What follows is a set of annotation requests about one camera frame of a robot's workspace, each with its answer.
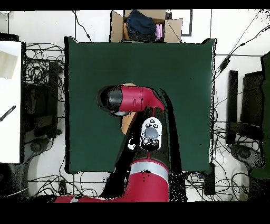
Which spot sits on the tan terry towel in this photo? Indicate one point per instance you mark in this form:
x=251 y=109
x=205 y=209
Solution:
x=126 y=123

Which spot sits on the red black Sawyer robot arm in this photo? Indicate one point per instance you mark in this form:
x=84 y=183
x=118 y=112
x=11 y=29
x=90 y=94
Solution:
x=147 y=186

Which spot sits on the dark green table cloth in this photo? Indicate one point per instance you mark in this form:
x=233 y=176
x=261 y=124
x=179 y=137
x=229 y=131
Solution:
x=95 y=63

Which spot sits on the tan garment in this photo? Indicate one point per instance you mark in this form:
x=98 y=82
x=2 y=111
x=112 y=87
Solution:
x=126 y=31

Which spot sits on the pink garment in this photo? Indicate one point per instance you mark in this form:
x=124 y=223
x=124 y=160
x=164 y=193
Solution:
x=159 y=31

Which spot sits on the brown cardboard box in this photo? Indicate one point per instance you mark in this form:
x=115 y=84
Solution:
x=116 y=27

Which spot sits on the dark blue jeans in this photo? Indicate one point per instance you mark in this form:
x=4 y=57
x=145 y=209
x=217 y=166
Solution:
x=140 y=24

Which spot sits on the grey chair base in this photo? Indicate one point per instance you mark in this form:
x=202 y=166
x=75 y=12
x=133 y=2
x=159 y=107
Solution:
x=35 y=146

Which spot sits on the white desk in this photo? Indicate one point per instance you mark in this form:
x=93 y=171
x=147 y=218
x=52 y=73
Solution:
x=10 y=137

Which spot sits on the black striped tool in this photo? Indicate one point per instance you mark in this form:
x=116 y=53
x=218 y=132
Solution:
x=8 y=113

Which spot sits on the dark green fabric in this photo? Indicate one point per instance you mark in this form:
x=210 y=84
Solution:
x=266 y=105

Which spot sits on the beige paper sheet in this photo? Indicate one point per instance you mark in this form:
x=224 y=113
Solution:
x=7 y=65

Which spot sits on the black chair frame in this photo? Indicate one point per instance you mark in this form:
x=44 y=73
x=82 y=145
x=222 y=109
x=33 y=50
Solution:
x=233 y=95

